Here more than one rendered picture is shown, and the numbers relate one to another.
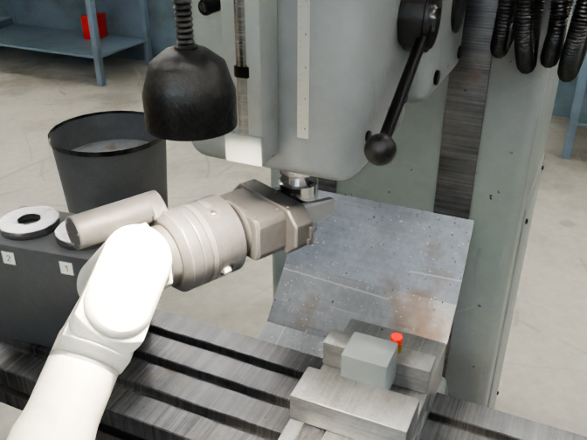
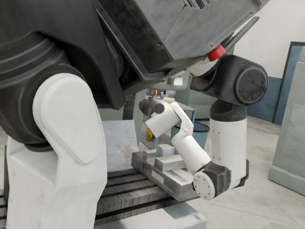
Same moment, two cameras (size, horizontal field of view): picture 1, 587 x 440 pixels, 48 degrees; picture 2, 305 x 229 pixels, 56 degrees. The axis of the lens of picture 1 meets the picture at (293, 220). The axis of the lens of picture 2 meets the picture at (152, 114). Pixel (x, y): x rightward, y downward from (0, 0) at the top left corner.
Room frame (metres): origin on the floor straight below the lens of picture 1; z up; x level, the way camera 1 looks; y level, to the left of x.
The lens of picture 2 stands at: (0.16, 0.99, 1.45)
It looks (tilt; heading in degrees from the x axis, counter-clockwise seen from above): 13 degrees down; 298
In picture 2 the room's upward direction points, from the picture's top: 8 degrees clockwise
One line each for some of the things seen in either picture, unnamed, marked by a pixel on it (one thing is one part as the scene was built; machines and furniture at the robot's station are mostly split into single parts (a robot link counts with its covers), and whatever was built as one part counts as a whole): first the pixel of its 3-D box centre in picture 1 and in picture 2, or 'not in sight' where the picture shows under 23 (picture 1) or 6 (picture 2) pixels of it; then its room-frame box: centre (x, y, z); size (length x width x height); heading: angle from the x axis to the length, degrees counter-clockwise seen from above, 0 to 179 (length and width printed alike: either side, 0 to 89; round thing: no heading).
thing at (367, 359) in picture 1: (369, 367); (164, 152); (0.66, -0.10, 1.02); 0.06 x 0.05 x 0.06; 66
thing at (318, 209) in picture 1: (315, 214); not in sight; (0.68, -0.03, 1.24); 0.06 x 0.02 x 0.03; 130
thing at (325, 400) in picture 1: (354, 409); (172, 162); (0.61, -0.08, 1.00); 0.15 x 0.06 x 0.04; 66
